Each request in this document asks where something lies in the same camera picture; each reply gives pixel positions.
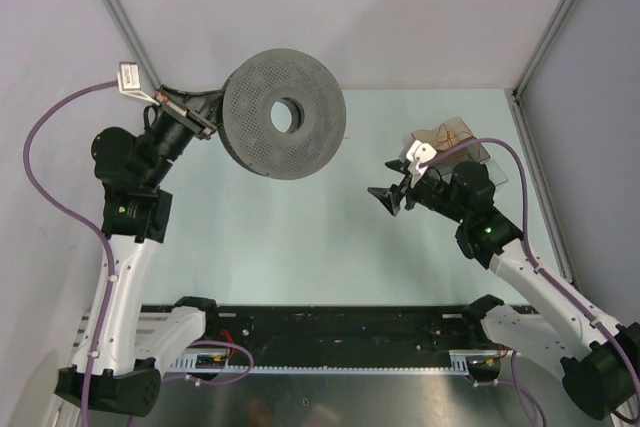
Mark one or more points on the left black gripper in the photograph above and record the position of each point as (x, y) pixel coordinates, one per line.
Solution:
(203, 110)

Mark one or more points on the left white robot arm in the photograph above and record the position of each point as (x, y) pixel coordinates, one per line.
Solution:
(113, 371)

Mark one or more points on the aluminium frame post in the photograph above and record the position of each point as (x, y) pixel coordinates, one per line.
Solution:
(126, 29)
(551, 33)

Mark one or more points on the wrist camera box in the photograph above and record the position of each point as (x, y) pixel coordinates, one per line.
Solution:
(129, 82)
(418, 155)

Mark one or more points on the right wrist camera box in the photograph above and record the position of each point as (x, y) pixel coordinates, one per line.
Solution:
(418, 155)

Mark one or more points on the clear plastic bin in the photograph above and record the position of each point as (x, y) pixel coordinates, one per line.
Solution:
(495, 172)

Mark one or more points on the left aluminium frame post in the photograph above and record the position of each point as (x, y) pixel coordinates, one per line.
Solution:
(126, 29)

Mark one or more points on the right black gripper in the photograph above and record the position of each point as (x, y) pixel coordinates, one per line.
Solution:
(392, 197)

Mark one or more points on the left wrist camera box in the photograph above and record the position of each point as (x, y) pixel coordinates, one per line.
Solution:
(129, 82)

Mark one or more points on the right aluminium frame post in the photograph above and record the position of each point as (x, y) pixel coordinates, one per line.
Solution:
(551, 33)

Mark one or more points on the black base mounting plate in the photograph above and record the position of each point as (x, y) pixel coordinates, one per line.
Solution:
(340, 338)

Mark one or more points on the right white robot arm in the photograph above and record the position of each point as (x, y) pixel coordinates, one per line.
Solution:
(593, 354)

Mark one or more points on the black cable spool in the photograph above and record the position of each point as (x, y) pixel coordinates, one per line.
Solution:
(283, 114)

